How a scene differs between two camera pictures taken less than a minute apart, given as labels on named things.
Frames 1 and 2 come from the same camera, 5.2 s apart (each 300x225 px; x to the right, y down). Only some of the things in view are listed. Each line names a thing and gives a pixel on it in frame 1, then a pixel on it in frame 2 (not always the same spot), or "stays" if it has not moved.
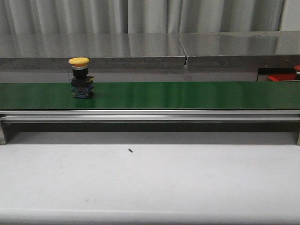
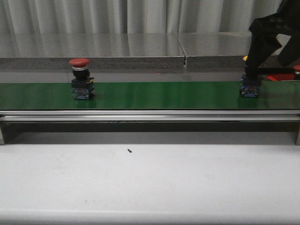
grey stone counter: [210, 57] stays
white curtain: [18, 17] stays
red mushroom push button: [297, 68] stays
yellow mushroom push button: [82, 84] to [250, 88]
